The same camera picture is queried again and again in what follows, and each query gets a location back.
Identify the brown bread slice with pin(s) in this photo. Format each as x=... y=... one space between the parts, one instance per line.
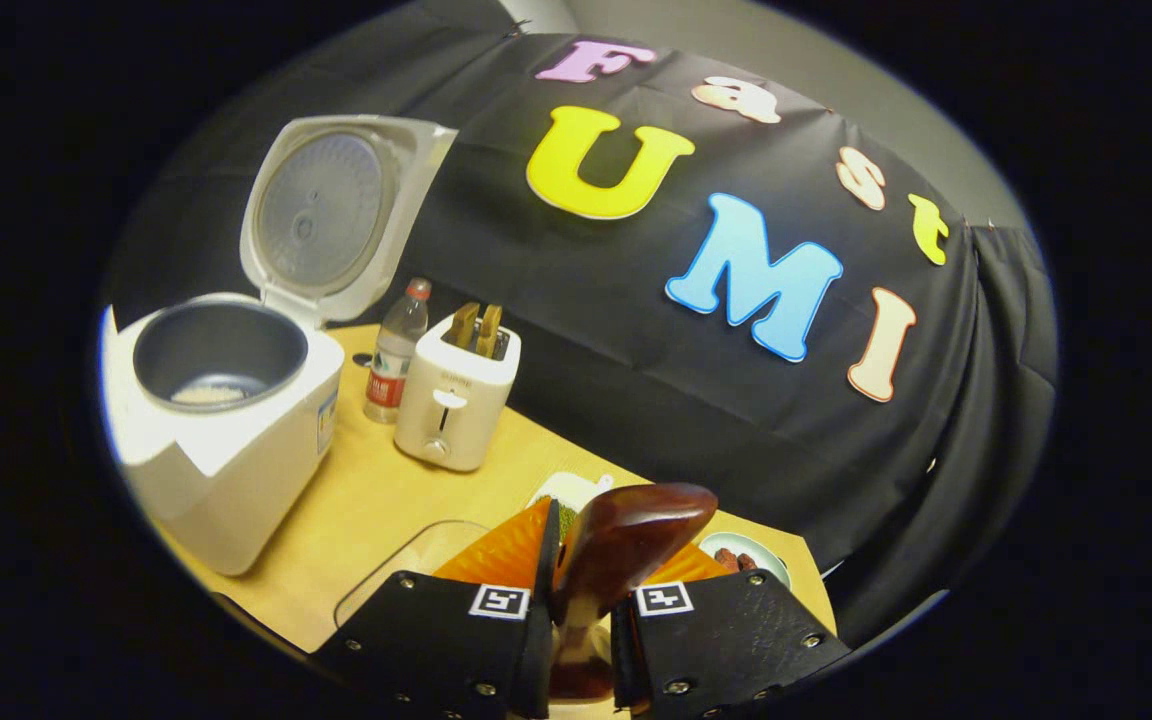
x=465 y=325
x=489 y=332

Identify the small white rice heap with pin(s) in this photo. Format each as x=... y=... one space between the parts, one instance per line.
x=208 y=394

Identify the white rice cooker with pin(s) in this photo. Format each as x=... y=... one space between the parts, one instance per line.
x=236 y=480

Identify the pale green plate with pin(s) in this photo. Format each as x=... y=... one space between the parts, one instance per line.
x=771 y=562

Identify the white divided grain dish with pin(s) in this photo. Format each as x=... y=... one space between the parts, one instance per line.
x=571 y=490

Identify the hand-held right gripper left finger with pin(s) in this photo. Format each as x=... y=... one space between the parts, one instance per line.
x=536 y=660

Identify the black backdrop cloth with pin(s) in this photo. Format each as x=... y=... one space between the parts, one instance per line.
x=636 y=400

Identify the dark wooden spoon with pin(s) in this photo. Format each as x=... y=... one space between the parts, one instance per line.
x=626 y=545

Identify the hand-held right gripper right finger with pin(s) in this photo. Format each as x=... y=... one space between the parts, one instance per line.
x=716 y=640

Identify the white toaster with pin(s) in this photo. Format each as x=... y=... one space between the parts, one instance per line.
x=451 y=415

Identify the red meat slice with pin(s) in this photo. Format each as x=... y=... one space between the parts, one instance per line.
x=731 y=560

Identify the clear plastic water bottle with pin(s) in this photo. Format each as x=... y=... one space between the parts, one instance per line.
x=394 y=360

